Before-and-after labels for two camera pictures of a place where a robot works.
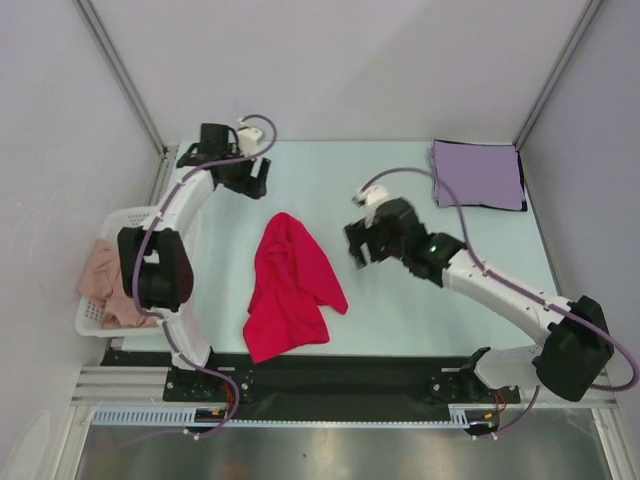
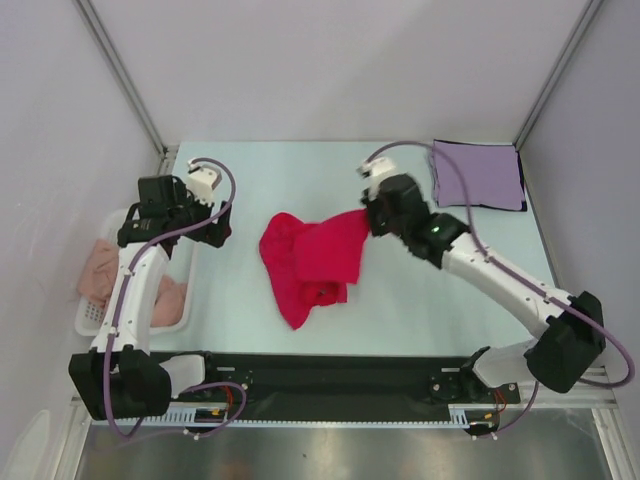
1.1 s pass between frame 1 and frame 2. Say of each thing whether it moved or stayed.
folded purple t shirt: stayed
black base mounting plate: stayed
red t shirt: moved
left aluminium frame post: stayed
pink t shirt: stayed
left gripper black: moved
